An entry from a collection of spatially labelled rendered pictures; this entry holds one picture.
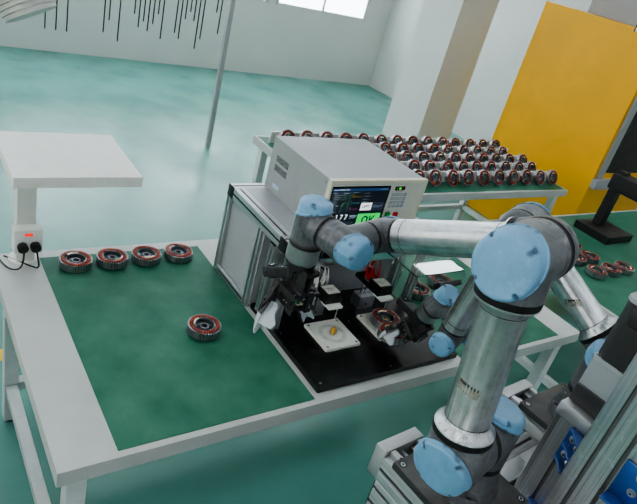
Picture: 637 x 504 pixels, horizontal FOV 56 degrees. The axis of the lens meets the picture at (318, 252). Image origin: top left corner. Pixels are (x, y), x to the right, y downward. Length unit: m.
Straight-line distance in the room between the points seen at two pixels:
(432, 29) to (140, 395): 4.85
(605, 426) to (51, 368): 1.43
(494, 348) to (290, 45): 8.38
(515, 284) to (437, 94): 5.07
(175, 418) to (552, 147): 4.52
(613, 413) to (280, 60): 8.30
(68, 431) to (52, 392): 0.15
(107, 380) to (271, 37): 7.60
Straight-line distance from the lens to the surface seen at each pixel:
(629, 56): 5.43
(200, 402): 1.83
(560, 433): 1.49
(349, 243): 1.22
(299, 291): 1.36
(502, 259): 0.99
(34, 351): 1.97
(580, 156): 5.54
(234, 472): 2.67
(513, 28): 8.46
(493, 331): 1.06
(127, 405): 1.80
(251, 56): 9.00
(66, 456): 1.68
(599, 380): 1.44
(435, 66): 5.95
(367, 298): 2.37
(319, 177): 2.02
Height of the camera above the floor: 2.00
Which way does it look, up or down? 27 degrees down
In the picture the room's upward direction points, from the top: 16 degrees clockwise
